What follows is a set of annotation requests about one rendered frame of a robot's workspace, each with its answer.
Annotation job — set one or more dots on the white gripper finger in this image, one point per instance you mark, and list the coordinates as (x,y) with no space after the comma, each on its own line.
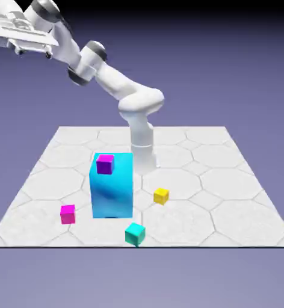
(18,49)
(48,52)

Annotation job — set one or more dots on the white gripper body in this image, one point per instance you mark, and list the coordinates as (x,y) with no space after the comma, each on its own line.
(16,33)

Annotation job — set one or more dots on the small teal cube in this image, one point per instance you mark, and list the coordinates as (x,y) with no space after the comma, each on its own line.
(135,234)

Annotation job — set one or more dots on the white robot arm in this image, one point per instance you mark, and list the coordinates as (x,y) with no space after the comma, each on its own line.
(113,79)

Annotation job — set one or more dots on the small yellow cube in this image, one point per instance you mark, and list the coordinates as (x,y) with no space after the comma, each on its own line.
(161,196)

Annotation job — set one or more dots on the small purple cube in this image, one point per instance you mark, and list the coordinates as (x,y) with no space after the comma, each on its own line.
(105,165)

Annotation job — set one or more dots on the large cyan box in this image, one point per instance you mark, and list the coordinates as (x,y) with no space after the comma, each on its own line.
(112,190)

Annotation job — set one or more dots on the small magenta cube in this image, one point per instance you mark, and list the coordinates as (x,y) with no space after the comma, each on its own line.
(67,214)

